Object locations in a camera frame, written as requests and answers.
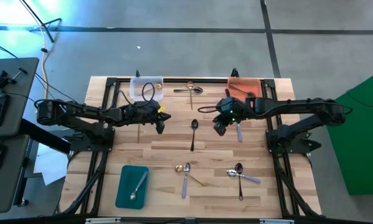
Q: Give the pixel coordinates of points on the orange plastic container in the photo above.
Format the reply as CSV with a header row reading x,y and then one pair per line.
x,y
245,84

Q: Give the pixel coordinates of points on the black diagonal bar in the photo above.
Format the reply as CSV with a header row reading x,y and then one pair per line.
x,y
43,137

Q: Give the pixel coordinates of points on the white paper sheet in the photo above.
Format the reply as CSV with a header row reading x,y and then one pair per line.
x,y
49,165

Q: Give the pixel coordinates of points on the black aluminium table frame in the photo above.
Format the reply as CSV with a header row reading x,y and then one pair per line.
x,y
211,80

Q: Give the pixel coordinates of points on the black clamp device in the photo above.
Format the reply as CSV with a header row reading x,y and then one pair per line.
x,y
1,81

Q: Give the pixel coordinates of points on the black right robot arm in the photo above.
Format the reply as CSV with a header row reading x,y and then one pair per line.
x,y
298,107

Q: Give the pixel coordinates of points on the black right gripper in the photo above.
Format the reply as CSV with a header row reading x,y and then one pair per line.
x,y
236,109

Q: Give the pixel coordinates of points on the dark grey desk top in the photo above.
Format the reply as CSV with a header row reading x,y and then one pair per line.
x,y
18,102
8,186

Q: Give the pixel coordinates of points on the desk foot caster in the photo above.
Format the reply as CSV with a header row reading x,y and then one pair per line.
x,y
24,203

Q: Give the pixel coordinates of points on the black table edge clamp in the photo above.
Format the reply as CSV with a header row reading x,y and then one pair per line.
x,y
138,74
234,73

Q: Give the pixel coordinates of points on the clear plastic container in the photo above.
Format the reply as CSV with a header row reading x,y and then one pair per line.
x,y
136,84

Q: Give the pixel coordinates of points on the green board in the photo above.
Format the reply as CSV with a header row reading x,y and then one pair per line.
x,y
360,149

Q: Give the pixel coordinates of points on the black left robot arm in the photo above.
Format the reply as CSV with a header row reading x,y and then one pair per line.
x,y
80,113

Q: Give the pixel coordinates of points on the silver frame bracket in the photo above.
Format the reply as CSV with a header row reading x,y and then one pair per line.
x,y
276,221
102,220

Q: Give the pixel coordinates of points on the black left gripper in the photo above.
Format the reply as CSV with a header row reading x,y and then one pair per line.
x,y
139,115

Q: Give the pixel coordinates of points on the black spoon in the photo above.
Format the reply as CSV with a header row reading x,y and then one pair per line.
x,y
194,124
238,168
250,93
198,90

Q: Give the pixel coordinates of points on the black tripod stand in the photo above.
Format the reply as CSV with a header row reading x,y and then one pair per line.
x,y
42,23

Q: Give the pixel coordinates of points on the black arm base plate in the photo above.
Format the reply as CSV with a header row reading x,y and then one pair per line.
x,y
89,144
301,147

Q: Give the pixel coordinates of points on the teal rectangular tray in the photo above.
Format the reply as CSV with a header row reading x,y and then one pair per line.
x,y
124,193

